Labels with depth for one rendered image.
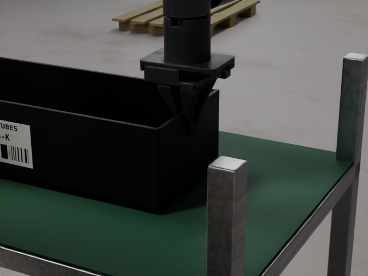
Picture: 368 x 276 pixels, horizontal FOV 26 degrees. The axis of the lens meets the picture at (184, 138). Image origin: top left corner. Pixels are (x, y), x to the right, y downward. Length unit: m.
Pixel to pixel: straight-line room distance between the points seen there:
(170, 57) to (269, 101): 3.42
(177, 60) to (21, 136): 0.24
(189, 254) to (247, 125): 3.12
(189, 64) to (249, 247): 0.23
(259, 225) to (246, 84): 3.72
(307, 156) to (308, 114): 3.04
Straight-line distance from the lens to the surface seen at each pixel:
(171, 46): 0.95
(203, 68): 0.94
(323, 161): 1.15
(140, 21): 5.74
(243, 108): 4.24
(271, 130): 3.95
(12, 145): 1.07
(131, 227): 0.95
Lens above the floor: 1.39
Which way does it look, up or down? 21 degrees down
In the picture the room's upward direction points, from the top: straight up
